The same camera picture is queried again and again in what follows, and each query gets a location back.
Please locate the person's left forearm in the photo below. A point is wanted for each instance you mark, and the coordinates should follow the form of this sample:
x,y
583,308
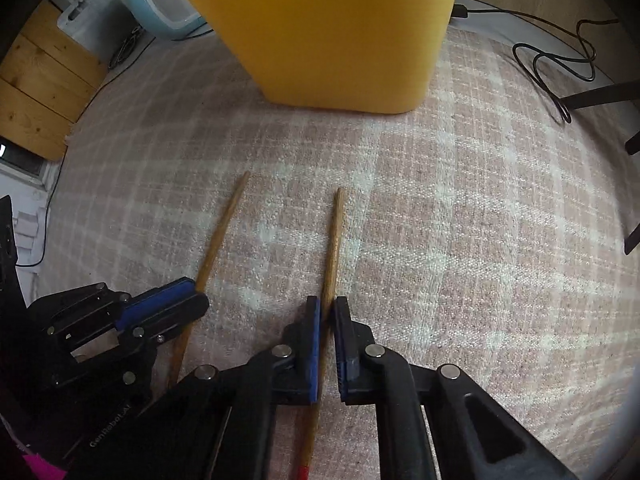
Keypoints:
x,y
42,467

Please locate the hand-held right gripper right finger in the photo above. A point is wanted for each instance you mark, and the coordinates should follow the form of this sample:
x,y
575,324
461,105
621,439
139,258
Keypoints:
x,y
342,360

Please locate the black power adapter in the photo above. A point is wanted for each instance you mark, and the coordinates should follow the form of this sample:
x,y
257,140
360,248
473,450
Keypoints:
x,y
459,10

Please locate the yellow plastic container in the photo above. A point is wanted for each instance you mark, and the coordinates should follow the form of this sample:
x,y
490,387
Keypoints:
x,y
325,35

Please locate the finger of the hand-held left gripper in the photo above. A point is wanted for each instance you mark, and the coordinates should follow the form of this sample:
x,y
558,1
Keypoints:
x,y
185,310
160,297

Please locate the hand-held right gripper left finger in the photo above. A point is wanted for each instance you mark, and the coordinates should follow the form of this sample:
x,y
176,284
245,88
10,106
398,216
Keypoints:
x,y
312,350

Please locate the pine wood panel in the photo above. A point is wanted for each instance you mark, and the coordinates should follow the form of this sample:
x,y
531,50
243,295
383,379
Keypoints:
x,y
45,85

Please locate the plaid blanket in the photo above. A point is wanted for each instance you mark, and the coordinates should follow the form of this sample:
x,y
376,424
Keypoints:
x,y
450,210

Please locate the wooden chopstick red end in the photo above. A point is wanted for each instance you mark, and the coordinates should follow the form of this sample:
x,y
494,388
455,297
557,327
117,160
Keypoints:
x,y
334,250

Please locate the light blue appliance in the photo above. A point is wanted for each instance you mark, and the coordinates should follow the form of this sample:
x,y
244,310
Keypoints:
x,y
160,10

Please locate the white appliance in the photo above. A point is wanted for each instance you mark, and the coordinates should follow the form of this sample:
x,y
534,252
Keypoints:
x,y
87,25

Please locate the black chair legs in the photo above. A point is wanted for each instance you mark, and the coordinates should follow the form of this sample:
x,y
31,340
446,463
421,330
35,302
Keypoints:
x,y
600,95

